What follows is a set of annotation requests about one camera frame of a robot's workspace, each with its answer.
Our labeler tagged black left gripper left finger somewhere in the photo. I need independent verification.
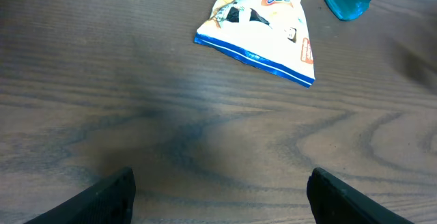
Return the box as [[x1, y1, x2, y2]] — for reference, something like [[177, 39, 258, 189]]
[[25, 167, 136, 224]]

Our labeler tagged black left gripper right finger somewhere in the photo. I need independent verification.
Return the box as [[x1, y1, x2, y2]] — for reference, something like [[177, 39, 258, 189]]
[[307, 167, 412, 224]]

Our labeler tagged snack bag with red label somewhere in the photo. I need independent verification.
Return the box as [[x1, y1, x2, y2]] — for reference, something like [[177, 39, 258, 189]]
[[194, 0, 315, 87]]

